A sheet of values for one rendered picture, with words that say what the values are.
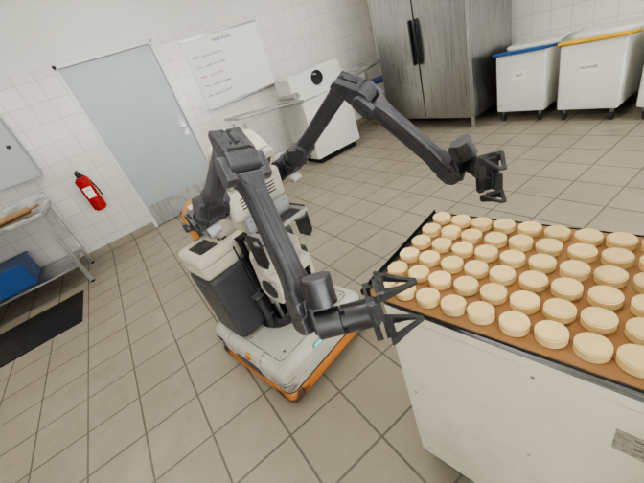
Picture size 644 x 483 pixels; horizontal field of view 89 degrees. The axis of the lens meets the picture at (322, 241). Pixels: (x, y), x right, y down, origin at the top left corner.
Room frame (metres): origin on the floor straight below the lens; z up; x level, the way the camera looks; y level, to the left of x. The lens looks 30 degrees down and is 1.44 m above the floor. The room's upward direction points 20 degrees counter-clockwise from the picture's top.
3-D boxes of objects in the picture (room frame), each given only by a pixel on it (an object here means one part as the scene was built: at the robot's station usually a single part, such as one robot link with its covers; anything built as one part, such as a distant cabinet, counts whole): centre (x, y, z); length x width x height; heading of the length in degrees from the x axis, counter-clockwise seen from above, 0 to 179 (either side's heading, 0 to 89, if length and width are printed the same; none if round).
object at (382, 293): (0.46, -0.09, 1.02); 0.09 x 0.07 x 0.07; 83
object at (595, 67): (3.14, -3.18, 0.39); 0.64 x 0.54 x 0.77; 116
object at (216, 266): (1.53, 0.39, 0.59); 0.55 x 0.34 x 0.83; 128
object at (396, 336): (0.46, -0.09, 0.95); 0.09 x 0.07 x 0.07; 83
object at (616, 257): (0.46, -0.55, 0.91); 0.05 x 0.05 x 0.02
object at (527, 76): (3.73, -2.90, 0.39); 0.64 x 0.54 x 0.77; 118
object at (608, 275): (0.42, -0.50, 0.91); 0.05 x 0.05 x 0.02
